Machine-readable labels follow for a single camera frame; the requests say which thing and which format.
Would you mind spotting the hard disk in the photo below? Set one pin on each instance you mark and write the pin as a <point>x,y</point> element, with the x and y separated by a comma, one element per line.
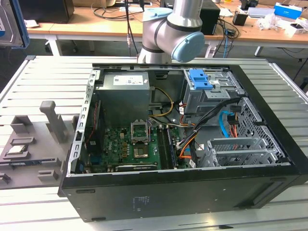
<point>7,26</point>

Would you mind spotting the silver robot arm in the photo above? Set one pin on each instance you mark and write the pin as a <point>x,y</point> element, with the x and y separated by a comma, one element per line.
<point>163,31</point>

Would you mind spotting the empty blue disk carrier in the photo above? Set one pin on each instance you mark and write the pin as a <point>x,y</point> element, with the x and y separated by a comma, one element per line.
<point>198,81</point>

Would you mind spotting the metal disk bay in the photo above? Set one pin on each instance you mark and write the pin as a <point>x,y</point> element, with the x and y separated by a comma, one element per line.
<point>231,144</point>

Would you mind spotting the black RAM slot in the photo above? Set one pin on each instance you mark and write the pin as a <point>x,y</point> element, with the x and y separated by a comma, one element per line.
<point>160,146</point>
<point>166,146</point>

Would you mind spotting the grey power supply unit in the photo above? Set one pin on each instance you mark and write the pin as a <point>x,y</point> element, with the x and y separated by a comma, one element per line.
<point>122,96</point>

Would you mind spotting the CPU socket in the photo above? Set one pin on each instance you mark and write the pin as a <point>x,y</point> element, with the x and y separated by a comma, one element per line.
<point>141,151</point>

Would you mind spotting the metal drive cage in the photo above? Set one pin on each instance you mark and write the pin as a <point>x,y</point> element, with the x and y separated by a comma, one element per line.
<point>199,103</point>

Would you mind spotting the green motherboard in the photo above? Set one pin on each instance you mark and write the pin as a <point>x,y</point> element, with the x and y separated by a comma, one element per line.
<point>115,146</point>

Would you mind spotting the black graphics card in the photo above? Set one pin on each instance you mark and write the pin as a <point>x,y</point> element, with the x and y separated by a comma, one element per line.
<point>136,167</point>

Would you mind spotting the black case fan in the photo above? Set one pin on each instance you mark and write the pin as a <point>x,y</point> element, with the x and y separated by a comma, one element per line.
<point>95,134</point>

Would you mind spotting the black PC case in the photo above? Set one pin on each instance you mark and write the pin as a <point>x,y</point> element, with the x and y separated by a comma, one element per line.
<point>168,197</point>

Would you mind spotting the wooden desk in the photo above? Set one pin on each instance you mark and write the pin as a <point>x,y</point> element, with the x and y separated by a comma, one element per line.
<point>101,26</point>

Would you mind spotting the black box on desk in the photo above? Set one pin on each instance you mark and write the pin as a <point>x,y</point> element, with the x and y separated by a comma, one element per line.
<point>210,19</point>

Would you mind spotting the grey parts rack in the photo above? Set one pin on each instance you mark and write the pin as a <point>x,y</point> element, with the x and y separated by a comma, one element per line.
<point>36,144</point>

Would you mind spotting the small black container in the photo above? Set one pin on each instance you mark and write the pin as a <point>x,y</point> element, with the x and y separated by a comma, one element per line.
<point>240,18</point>

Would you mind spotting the RAM stick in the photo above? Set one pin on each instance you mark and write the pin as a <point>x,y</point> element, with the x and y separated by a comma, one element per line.
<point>31,162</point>

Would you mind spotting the silver CPU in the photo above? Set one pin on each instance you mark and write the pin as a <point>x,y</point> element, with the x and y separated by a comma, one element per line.
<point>15,149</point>

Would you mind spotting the black monitor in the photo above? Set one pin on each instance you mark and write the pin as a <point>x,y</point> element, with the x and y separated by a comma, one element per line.
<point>48,9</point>

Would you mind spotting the clear plastic bag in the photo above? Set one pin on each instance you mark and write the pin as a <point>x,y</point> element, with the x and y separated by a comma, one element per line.
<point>272,21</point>

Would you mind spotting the blue cardboard box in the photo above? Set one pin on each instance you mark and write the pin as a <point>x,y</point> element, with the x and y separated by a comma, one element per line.
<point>287,9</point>

